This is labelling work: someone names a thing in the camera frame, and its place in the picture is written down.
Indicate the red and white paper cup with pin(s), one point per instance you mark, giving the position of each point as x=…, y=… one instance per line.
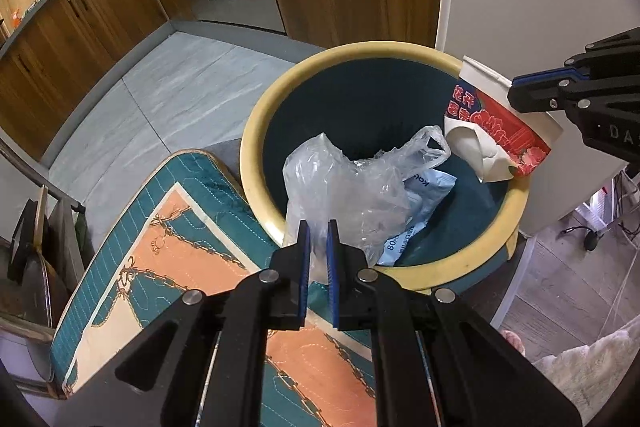
x=500, y=117

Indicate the clear plastic bag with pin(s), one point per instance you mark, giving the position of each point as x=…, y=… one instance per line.
x=340, y=177

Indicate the dark bag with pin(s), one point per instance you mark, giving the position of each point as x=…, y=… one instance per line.
x=35, y=237

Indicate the teal trash bin yellow rim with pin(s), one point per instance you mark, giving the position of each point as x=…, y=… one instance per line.
x=255, y=147

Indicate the cream fluffy cloth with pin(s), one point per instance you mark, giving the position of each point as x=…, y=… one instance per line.
x=590, y=367

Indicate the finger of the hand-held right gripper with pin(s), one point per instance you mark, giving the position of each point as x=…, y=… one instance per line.
x=535, y=97
x=602, y=57

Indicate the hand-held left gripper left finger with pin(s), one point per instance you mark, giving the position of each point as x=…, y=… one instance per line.
x=303, y=272

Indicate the blue and white packet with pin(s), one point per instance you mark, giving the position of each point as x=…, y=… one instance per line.
x=425, y=192

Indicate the wooden base cabinets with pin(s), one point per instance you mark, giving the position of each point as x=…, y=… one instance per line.
x=75, y=37

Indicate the metal chair frame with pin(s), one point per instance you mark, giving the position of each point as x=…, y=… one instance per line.
x=30, y=167

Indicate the teal and orange chair cushion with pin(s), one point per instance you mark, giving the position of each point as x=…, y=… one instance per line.
x=165, y=232

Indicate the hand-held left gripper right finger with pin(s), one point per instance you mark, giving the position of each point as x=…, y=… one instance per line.
x=332, y=272

